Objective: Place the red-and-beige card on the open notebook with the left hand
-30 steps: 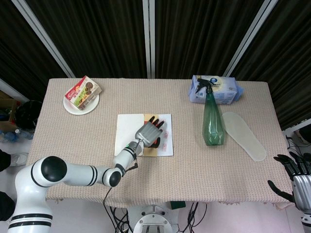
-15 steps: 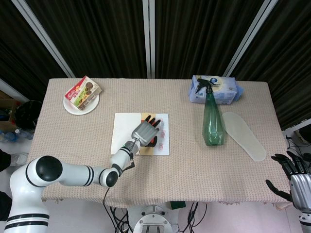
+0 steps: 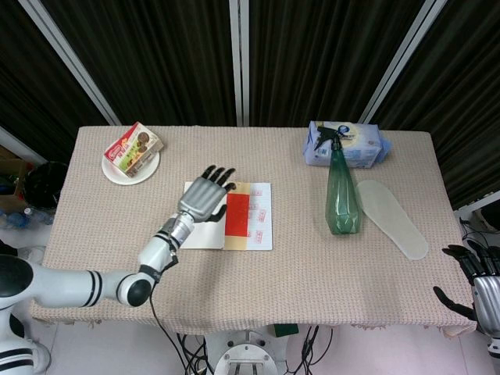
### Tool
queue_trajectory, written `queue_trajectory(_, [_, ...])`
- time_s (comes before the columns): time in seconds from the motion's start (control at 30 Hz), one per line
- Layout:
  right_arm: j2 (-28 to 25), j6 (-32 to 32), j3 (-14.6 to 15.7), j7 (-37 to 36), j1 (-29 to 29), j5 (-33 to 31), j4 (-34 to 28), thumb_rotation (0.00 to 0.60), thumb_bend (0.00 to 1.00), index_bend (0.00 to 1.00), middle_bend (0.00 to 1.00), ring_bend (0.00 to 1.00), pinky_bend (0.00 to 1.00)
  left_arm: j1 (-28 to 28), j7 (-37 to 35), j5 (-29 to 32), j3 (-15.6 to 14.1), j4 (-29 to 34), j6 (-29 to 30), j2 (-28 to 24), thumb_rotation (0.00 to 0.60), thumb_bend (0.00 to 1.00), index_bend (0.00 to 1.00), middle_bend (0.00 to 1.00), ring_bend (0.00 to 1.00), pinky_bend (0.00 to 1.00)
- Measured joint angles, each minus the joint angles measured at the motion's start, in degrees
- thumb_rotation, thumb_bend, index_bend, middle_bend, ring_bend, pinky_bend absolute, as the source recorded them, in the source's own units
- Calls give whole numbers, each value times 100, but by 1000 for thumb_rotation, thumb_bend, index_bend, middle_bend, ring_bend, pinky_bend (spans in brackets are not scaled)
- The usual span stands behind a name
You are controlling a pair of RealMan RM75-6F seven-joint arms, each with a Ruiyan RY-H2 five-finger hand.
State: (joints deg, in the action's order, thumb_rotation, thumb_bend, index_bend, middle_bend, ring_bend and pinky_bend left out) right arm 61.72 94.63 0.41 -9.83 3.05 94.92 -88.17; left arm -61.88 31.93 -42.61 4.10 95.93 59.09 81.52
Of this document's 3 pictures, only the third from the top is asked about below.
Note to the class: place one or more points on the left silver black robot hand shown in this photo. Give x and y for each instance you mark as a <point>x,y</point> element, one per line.
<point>199,197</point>

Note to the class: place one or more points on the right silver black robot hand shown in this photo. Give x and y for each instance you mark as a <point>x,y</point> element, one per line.
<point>488,301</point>

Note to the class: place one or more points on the red and tan card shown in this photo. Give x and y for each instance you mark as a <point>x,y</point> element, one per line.
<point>236,215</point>

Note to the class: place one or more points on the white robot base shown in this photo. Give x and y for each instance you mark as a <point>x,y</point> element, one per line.
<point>246,355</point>

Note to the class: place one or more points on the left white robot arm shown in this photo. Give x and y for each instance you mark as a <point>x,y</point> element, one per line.
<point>70,287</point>

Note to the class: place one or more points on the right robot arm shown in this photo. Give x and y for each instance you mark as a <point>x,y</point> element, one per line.
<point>494,345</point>

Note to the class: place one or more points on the open notebook with red stamps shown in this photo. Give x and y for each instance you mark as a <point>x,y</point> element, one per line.
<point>261,205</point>

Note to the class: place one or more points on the cookie snack box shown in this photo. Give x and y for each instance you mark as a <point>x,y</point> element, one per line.
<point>133,150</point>

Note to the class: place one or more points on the white equipment stand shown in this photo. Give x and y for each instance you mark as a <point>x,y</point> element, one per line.
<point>474,218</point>

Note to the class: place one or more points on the white round plate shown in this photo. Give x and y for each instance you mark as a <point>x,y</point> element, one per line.
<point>114,177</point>

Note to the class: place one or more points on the pale shoe insole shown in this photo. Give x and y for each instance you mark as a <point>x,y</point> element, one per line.
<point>390,218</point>

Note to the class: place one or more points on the beige woven tablecloth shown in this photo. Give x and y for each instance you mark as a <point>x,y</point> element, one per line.
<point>297,285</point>

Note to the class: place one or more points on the black pleated curtain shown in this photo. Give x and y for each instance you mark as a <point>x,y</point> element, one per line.
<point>164,58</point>

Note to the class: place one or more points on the green plastic spray bottle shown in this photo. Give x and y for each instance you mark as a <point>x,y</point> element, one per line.
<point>343,195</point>

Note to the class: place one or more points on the black trash bag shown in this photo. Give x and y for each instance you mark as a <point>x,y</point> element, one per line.
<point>45,185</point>

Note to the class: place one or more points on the green block under table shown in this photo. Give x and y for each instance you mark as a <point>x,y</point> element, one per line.
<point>285,330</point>

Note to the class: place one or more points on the blue wet wipes pack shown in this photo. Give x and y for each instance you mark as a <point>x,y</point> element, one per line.
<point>363,150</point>

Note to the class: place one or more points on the plastic water bottles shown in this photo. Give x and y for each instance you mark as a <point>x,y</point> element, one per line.
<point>23,216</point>

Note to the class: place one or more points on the cardboard box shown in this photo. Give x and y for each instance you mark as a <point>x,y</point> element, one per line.
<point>11,195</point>

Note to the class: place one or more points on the white black robot torso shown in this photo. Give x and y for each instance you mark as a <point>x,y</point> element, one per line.
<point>19,343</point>

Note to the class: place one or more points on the white partition post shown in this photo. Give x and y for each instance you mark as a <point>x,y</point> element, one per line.
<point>74,58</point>
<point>402,62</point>
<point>239,58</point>

